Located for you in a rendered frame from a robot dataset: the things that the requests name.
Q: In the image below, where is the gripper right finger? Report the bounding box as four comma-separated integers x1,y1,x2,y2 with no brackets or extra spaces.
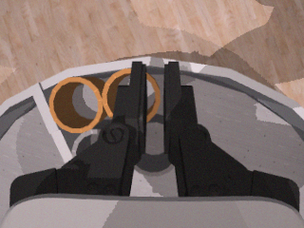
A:
163,62,299,211

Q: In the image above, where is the grey metal ring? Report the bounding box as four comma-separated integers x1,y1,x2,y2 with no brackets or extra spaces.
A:
71,120,112,159
134,114,175,177

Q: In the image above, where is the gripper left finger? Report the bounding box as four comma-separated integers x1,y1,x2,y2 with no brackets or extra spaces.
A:
9,62,147,207

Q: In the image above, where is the bronze bushing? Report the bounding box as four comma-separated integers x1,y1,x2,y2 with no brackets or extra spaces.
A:
49,77,107,133
102,68,161,122

